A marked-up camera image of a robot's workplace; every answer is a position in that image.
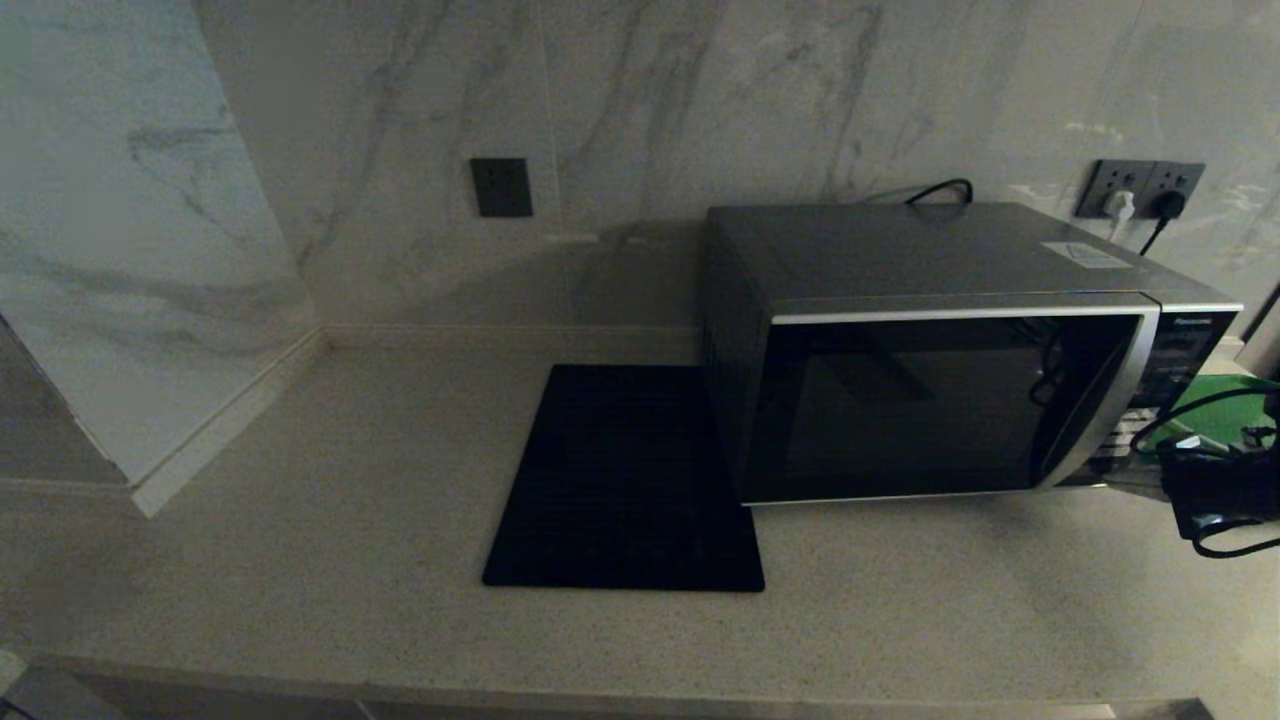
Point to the white label sticker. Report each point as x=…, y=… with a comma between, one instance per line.
x=1087, y=255

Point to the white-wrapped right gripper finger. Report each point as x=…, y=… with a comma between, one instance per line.
x=1140, y=470
x=1135, y=488

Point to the white power plug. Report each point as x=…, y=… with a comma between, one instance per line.
x=1120, y=206

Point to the dark double wall socket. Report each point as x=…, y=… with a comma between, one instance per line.
x=1140, y=178

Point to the silver microwave oven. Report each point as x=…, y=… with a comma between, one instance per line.
x=900, y=250

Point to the green plastic tray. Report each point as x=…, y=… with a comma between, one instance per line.
x=1225, y=415

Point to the black power plug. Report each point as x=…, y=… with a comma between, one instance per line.
x=1168, y=205

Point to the black induction cooktop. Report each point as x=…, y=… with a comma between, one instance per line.
x=620, y=480

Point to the dark glass microwave door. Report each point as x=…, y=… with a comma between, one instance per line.
x=900, y=410

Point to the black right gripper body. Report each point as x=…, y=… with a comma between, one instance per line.
x=1220, y=490

